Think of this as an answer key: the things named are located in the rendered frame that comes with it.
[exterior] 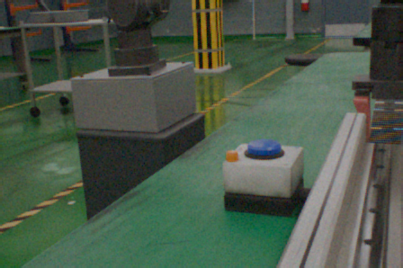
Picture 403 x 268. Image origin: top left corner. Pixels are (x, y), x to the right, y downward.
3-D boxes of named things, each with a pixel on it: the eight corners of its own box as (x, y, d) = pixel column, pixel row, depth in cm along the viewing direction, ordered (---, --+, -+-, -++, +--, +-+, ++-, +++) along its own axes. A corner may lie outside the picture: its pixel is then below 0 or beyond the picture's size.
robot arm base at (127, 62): (129, 67, 109) (106, 76, 98) (124, 29, 107) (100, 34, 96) (168, 65, 107) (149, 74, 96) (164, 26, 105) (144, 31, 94)
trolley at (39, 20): (30, 117, 483) (13, 8, 457) (61, 104, 534) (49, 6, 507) (127, 120, 451) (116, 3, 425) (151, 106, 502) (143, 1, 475)
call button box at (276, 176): (243, 186, 67) (241, 140, 65) (317, 192, 63) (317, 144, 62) (223, 210, 59) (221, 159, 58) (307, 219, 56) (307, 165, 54)
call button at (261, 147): (252, 152, 63) (252, 137, 62) (284, 155, 61) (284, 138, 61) (243, 163, 59) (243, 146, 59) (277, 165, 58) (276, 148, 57)
